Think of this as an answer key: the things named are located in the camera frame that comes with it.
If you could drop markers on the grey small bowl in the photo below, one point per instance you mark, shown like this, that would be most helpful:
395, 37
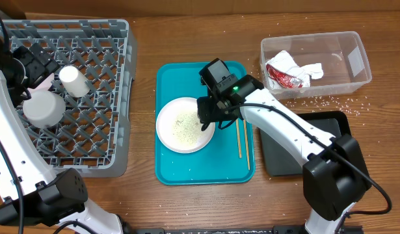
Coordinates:
44, 109

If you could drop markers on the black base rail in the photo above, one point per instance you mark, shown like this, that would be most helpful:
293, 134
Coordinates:
271, 230

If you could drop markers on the pink plastic bowl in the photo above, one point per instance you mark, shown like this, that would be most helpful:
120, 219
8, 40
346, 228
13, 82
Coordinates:
45, 85

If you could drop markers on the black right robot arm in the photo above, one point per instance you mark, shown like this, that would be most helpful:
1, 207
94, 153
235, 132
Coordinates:
334, 171

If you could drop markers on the red snack wrapper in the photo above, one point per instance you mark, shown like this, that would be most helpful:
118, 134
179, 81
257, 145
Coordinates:
283, 79

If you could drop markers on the clear plastic bin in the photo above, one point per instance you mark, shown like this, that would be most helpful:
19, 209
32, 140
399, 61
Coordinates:
341, 54

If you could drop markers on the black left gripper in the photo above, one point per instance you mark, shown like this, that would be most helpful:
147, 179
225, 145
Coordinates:
40, 69

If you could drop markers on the grey dishwasher rack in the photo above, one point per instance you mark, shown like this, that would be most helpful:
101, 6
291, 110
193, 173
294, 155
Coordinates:
93, 135

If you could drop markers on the black tray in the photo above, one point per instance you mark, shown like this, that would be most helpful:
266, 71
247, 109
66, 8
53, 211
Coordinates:
278, 162

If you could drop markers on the cream plastic cup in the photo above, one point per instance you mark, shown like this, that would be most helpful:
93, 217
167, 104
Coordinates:
73, 81

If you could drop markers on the white round plate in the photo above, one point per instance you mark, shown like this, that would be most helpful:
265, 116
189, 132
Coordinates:
179, 129

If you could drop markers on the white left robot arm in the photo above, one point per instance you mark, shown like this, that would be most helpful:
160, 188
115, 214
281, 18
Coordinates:
32, 192

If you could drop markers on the white paper napkin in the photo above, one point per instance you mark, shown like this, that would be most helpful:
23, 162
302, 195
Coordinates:
284, 62

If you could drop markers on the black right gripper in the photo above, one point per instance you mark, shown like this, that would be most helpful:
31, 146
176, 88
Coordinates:
202, 116

